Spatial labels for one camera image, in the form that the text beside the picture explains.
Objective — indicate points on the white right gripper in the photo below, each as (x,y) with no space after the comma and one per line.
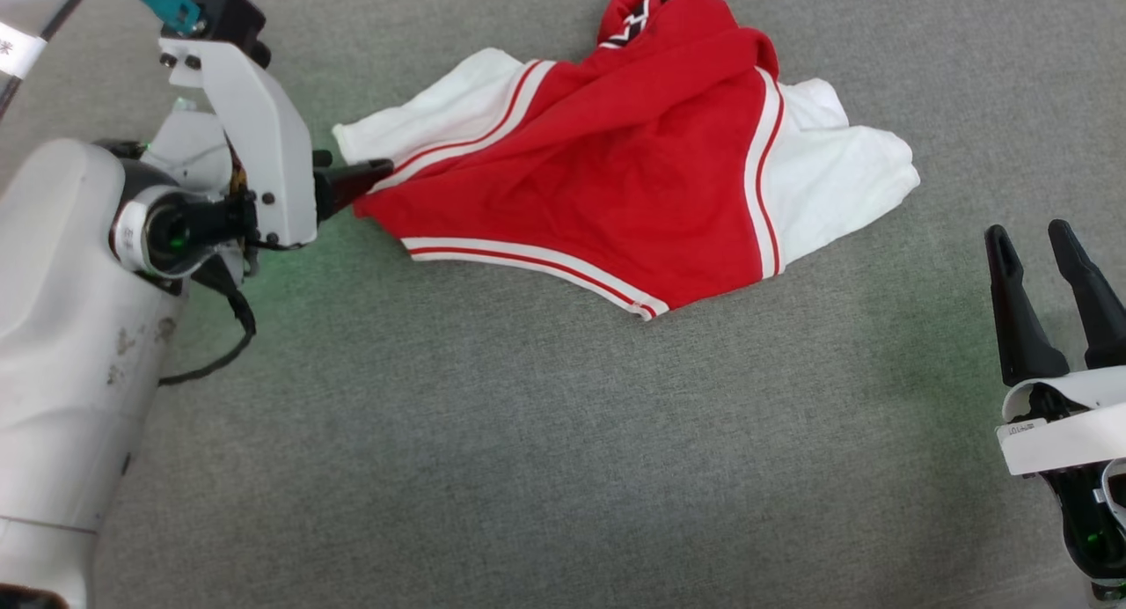
(1056,433)

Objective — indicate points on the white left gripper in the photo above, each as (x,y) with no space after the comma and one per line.
(264,151)

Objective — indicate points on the grey fabric sofa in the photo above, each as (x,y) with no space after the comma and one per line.
(528,459)

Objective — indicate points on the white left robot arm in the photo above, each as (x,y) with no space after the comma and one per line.
(62,371)

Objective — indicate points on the red and white jersey shirt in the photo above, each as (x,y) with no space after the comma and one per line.
(616,169)

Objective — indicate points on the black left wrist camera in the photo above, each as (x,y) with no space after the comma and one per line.
(220,11)

